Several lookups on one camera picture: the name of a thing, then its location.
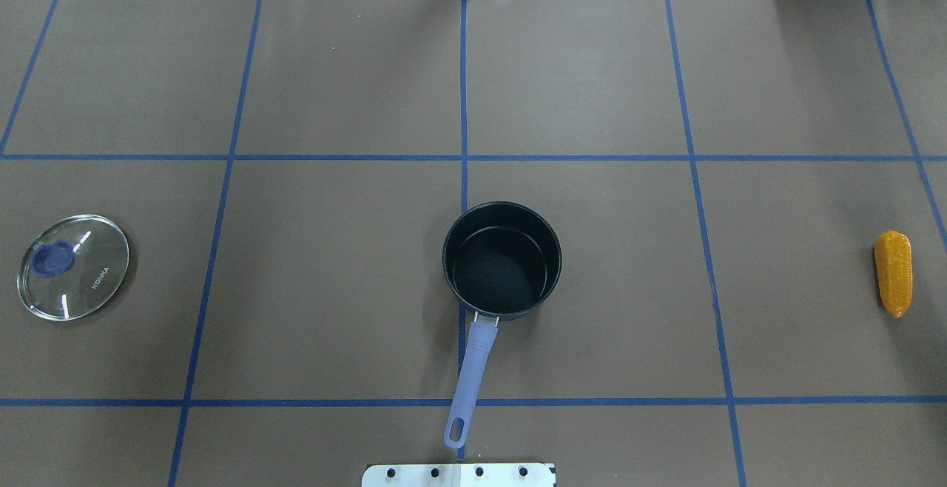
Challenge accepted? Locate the yellow toy corn cob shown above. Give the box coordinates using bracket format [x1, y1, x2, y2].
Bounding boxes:
[874, 230, 914, 318]

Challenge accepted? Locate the glass pot lid blue knob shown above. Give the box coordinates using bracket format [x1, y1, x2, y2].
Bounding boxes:
[16, 214, 131, 322]

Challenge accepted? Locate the white camera stand column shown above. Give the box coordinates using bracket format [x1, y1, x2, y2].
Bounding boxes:
[361, 463, 558, 486]

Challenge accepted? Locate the dark blue saucepan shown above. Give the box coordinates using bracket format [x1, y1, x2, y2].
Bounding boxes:
[441, 201, 562, 450]

